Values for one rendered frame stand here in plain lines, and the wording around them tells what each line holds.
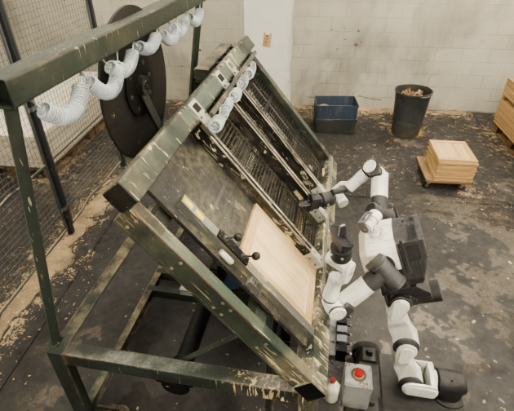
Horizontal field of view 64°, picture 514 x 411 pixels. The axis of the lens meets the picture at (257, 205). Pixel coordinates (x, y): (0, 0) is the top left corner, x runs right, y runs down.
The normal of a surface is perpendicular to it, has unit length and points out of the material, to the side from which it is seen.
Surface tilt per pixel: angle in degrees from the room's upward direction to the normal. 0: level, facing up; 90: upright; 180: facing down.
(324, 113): 90
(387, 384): 0
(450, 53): 90
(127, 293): 0
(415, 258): 90
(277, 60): 90
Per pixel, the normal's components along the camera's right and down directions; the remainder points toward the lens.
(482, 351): 0.00, -0.82
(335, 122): -0.04, 0.57
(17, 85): 0.98, 0.10
